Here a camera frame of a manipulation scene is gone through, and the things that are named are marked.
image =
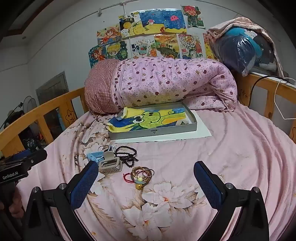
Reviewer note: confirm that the gold bangle bundle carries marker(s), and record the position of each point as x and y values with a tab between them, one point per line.
143	172

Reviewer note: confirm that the yellow bead charm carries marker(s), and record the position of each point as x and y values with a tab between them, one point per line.
138	184

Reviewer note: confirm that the group of wall drawings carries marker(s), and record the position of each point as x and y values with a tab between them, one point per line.
159	23

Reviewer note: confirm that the clothes bundle in plastic bag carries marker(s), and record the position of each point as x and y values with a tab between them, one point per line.
240	51

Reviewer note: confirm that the pink floral bed sheet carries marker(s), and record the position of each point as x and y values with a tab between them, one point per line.
242	162

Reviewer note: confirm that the white clothes hanger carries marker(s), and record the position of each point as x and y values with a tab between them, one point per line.
276	92

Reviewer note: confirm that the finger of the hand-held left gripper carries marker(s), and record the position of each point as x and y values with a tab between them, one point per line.
34	156

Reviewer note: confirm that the frog crayon drawing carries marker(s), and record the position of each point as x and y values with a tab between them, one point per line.
148	118

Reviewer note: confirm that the pink dotted quilt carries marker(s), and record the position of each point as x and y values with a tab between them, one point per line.
175	83

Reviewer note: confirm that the person's left hand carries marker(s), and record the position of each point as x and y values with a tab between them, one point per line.
17	200

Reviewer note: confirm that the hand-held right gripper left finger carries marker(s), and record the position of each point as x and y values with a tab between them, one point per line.
84	185

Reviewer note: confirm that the red checked pillow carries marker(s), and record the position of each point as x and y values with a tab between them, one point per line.
99	88

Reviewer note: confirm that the standing fan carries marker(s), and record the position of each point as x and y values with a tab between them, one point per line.
29	104

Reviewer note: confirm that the grey hair claw clip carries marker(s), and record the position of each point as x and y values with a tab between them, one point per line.
111	165

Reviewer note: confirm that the white hair clip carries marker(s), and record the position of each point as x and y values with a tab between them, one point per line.
112	147

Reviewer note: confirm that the wooden bed frame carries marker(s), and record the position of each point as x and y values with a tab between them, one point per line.
53	99

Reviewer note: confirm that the white paper sheet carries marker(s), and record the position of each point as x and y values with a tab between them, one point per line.
203	132

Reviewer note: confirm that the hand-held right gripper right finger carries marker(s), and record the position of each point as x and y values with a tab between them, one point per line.
209	185

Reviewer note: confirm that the grey door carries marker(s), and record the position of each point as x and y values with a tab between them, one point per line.
53	88

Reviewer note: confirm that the grey shallow box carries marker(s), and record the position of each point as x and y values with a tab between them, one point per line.
161	133

